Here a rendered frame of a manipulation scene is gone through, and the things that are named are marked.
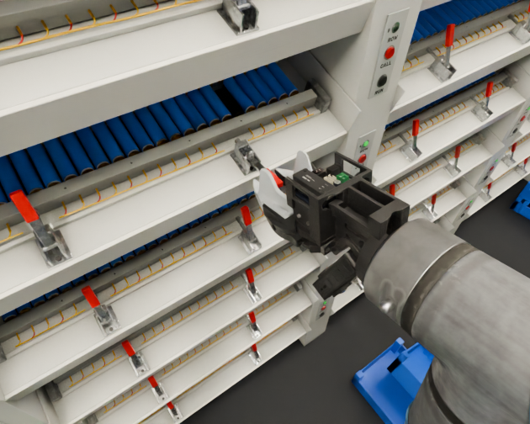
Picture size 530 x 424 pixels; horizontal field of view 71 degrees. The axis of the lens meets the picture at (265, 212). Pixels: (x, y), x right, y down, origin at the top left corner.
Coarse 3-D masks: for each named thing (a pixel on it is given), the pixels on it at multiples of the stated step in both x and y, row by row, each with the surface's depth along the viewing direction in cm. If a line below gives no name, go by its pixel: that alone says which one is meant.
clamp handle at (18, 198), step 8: (16, 192) 38; (16, 200) 38; (24, 200) 38; (24, 208) 38; (32, 208) 39; (24, 216) 39; (32, 216) 39; (32, 224) 40; (40, 224) 40; (40, 232) 40; (40, 240) 41; (48, 240) 41
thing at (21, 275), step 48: (336, 96) 58; (288, 144) 56; (336, 144) 61; (144, 192) 49; (192, 192) 50; (240, 192) 54; (0, 240) 43; (96, 240) 45; (144, 240) 49; (0, 288) 41; (48, 288) 44
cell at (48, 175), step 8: (40, 144) 47; (32, 152) 46; (40, 152) 46; (32, 160) 46; (40, 160) 46; (48, 160) 46; (40, 168) 45; (48, 168) 46; (40, 176) 45; (48, 176) 45; (56, 176) 46; (48, 184) 45
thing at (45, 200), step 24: (312, 96) 58; (240, 120) 53; (264, 120) 55; (168, 144) 50; (192, 144) 50; (216, 144) 54; (120, 168) 47; (144, 168) 49; (48, 192) 44; (72, 192) 44; (96, 192) 47; (120, 192) 47; (0, 216) 42
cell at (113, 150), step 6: (96, 126) 49; (102, 126) 49; (96, 132) 49; (102, 132) 49; (108, 132) 49; (102, 138) 49; (108, 138) 49; (102, 144) 49; (108, 144) 48; (114, 144) 49; (108, 150) 48; (114, 150) 48; (120, 150) 49; (114, 156) 48
